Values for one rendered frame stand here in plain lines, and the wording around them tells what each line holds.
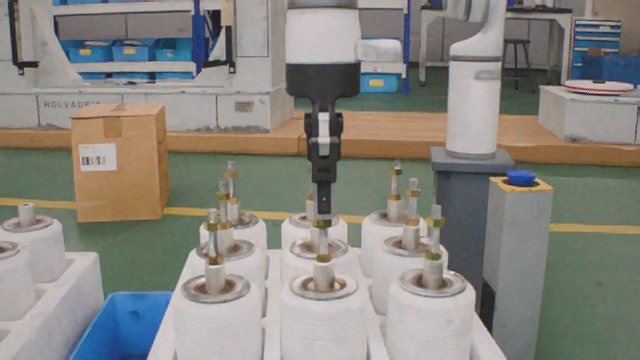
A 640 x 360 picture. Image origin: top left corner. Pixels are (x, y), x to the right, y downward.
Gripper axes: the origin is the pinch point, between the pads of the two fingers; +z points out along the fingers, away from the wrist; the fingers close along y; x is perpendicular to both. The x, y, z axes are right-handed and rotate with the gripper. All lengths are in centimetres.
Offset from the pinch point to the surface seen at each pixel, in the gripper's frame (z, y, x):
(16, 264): 10.3, -7.2, -38.5
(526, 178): 2.6, -18.7, 28.0
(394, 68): 13, -453, 63
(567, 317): 35, -41, 46
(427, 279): 9.1, 0.3, 11.1
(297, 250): 9.6, -10.4, -3.3
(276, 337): 16.9, -1.5, -5.6
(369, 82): 25, -460, 42
